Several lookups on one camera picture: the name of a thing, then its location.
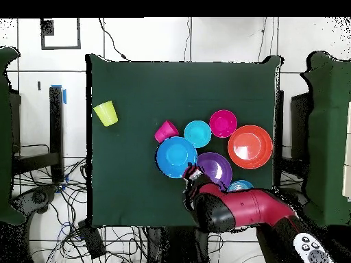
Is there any orange bowl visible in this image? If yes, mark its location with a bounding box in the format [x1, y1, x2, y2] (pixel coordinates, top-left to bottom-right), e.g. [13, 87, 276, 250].
[227, 125, 274, 170]

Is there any yellow cup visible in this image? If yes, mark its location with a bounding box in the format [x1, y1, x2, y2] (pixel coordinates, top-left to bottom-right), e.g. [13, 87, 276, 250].
[93, 100, 119, 128]

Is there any green-covered side table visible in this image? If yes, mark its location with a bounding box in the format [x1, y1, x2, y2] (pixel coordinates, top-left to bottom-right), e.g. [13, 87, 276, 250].
[297, 50, 351, 227]
[0, 46, 27, 225]

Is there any black square floor frame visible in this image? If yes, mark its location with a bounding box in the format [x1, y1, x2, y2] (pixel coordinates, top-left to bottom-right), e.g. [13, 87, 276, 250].
[40, 17, 82, 51]

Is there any dark grey floor box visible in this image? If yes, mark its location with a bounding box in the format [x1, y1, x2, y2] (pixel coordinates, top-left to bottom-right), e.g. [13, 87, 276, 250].
[77, 218, 107, 260]

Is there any grey round floor base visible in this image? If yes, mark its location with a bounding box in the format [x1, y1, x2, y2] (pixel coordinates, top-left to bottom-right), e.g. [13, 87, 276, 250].
[12, 186, 58, 217]

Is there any tangle of floor cables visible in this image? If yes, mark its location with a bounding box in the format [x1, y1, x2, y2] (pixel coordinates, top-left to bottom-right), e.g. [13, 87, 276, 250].
[12, 157, 147, 263]

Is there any black equipment box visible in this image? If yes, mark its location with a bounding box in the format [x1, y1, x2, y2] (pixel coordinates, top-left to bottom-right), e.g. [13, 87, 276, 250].
[290, 92, 313, 162]
[9, 91, 22, 154]

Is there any black floor cable with plug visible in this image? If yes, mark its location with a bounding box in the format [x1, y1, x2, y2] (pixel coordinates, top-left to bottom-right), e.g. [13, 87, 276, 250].
[97, 17, 130, 62]

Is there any translucent blue bowl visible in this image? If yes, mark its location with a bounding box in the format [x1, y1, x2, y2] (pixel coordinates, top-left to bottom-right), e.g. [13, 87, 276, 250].
[226, 179, 255, 192]

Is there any purple bowl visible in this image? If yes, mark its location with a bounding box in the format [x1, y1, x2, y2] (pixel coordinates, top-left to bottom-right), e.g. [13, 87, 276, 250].
[196, 151, 234, 192]

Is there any dark green table cloth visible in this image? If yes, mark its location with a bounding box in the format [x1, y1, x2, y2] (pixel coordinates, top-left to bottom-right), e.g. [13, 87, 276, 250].
[86, 53, 283, 229]

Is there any white sheet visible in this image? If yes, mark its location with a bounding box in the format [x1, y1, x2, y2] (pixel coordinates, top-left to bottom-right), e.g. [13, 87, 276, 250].
[341, 101, 351, 203]

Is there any pink cup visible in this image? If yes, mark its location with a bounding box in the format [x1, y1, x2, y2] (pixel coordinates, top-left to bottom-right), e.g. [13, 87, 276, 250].
[154, 120, 180, 145]

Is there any blue tape strip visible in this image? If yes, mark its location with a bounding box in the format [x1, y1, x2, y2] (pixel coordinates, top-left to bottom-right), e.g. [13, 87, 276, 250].
[50, 84, 68, 105]

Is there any black metal frame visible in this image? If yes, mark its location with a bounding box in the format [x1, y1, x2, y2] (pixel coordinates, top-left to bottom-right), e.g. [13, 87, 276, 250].
[10, 86, 65, 184]
[273, 89, 285, 188]

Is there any pink bowl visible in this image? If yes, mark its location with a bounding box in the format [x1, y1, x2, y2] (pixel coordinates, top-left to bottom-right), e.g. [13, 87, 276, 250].
[208, 109, 239, 139]

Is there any thin black floor cable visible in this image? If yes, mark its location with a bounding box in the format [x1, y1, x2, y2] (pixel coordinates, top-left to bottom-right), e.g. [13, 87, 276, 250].
[182, 17, 193, 62]
[256, 17, 268, 63]

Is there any small cyan bowl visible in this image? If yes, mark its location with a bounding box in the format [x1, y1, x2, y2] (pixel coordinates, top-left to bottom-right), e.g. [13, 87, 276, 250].
[183, 119, 213, 149]

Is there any large blue bowl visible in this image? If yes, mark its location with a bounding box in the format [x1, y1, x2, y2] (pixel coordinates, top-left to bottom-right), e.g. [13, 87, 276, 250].
[155, 136, 199, 179]

